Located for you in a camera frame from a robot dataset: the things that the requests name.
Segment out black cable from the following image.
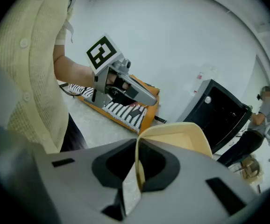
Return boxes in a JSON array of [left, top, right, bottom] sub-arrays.
[[59, 84, 96, 98]]

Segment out beige plastic bowl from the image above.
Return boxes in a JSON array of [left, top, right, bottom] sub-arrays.
[[135, 122, 213, 189]]

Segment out wicker chair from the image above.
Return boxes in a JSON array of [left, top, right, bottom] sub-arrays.
[[234, 154, 264, 184]]

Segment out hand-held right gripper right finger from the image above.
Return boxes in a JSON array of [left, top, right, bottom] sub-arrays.
[[130, 140, 260, 224]]

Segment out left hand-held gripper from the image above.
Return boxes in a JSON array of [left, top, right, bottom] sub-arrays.
[[86, 33, 158, 109]]

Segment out clear plastic container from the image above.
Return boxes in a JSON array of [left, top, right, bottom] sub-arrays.
[[194, 65, 220, 95]]

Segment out person's left forearm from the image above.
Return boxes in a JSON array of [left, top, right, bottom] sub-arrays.
[[52, 44, 96, 88]]

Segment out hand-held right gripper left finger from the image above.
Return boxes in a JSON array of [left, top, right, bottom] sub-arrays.
[[32, 138, 138, 224]]

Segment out person's left hand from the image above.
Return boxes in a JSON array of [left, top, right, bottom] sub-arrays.
[[106, 70, 132, 92]]

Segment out person's dark trousers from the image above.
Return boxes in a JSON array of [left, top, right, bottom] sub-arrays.
[[59, 112, 89, 153]]

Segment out black white striped blanket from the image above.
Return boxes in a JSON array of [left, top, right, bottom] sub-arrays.
[[68, 84, 149, 133]]

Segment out white fabric strap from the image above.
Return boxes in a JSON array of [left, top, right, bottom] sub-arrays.
[[64, 19, 75, 43]]

